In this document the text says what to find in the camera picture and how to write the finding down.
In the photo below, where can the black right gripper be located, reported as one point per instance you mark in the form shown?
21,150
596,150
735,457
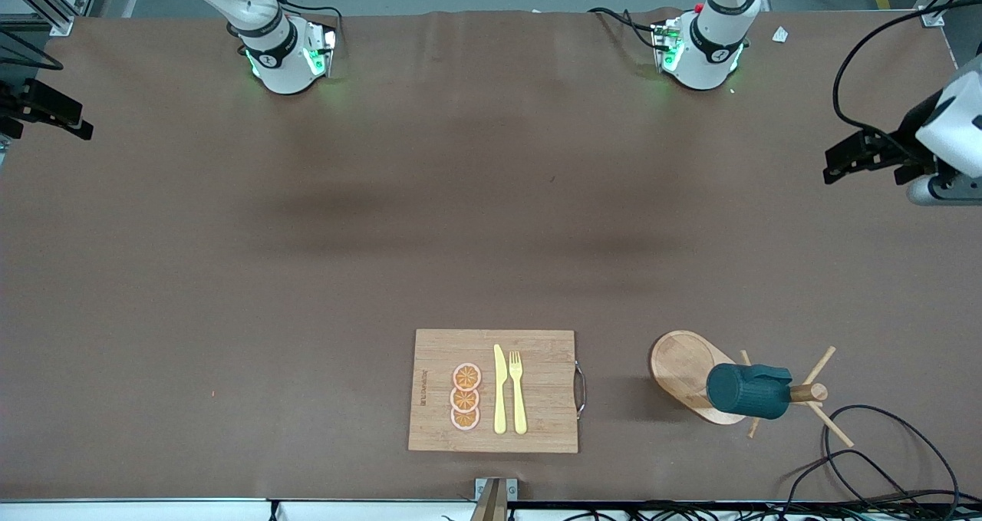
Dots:
23,100

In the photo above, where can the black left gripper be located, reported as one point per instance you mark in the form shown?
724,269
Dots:
899,153

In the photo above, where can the teal cup yellow inside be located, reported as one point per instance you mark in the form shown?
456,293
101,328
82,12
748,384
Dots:
744,390

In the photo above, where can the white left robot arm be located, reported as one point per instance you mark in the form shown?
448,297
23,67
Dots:
706,53

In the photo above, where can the white paper scrap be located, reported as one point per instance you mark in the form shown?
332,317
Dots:
780,34

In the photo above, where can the brown table cover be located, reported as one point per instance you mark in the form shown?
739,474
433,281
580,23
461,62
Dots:
230,275

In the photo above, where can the wooden mug tree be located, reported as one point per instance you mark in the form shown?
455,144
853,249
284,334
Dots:
679,367

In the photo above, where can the yellow plastic fork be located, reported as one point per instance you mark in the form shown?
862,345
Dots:
519,406

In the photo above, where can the yellow plastic knife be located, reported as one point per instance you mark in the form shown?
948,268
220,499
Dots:
500,398

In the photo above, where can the toy orange slice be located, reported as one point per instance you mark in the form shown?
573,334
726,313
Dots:
465,419
466,376
464,400

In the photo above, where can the aluminium frame post with bracket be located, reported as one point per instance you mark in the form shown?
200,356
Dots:
495,494

